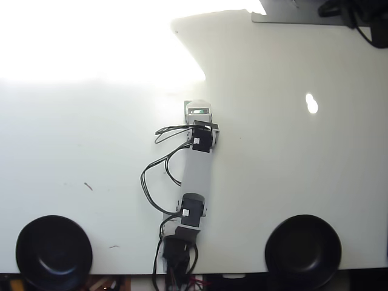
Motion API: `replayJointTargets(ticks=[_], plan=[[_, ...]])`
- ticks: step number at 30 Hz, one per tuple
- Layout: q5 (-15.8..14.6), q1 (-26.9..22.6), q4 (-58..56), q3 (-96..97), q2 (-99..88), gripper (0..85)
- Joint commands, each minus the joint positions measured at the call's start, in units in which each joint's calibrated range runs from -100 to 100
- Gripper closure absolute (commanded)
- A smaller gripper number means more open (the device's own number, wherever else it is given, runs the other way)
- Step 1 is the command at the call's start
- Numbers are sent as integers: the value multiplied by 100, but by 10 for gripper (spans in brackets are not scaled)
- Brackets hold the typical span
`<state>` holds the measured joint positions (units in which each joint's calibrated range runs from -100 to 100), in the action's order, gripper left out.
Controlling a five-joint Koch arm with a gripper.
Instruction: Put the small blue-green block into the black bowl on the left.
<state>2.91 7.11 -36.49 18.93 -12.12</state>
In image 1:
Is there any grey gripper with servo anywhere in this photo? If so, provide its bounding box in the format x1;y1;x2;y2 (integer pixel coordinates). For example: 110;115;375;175
184;99;213;124

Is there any grey metal plate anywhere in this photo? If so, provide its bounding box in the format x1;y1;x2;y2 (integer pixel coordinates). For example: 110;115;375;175
251;0;349;27

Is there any black round bowl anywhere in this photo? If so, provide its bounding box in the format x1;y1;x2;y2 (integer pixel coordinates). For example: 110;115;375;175
15;215;93;291
264;214;343;290

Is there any black looped servo cable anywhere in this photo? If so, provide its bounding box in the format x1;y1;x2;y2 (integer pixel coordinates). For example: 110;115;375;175
139;144;195;216
154;124;195;145

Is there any black cable bundle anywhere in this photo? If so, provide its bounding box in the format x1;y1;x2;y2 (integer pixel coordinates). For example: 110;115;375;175
317;0;388;49

